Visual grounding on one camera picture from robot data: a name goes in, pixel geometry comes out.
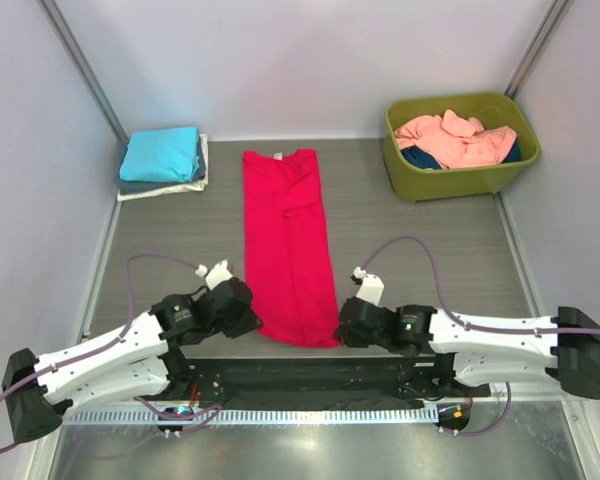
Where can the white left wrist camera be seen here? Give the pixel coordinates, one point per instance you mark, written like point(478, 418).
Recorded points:
point(217, 274)

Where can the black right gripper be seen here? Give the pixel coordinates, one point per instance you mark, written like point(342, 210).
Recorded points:
point(346, 325)

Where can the left aluminium frame post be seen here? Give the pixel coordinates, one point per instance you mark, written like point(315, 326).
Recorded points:
point(71, 45)

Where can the peach t shirt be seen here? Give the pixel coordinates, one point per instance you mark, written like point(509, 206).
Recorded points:
point(456, 142)

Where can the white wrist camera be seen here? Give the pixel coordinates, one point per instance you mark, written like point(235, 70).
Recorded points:
point(217, 274)
point(370, 286)

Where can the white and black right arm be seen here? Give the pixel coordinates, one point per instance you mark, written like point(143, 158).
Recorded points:
point(564, 348)

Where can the aluminium front rail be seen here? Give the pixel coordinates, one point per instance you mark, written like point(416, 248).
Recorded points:
point(530, 395)

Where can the dark blue t shirt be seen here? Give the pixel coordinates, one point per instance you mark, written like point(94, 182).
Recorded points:
point(423, 160)

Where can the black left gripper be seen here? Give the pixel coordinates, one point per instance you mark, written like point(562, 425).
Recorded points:
point(245, 316)

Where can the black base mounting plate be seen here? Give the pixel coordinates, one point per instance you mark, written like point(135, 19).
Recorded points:
point(317, 384)

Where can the right aluminium frame post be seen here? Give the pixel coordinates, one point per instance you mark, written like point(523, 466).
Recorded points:
point(540, 40)

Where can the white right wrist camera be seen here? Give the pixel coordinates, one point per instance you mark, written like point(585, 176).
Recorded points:
point(370, 286)

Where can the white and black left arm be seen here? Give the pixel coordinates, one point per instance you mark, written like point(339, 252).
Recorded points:
point(142, 359)

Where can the folded white t shirt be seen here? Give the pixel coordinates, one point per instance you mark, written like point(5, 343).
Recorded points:
point(161, 192)

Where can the red t shirt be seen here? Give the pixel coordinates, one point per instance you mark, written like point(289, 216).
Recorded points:
point(286, 257)

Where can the white slotted cable duct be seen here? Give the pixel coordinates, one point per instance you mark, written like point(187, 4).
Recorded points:
point(137, 415)

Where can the folded turquoise t shirt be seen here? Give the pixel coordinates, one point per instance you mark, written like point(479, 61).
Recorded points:
point(161, 156)

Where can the aluminium frame post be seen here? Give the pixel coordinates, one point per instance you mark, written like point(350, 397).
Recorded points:
point(71, 45)
point(540, 40)

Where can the olive green plastic bin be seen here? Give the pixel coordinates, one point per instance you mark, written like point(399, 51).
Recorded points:
point(493, 110)

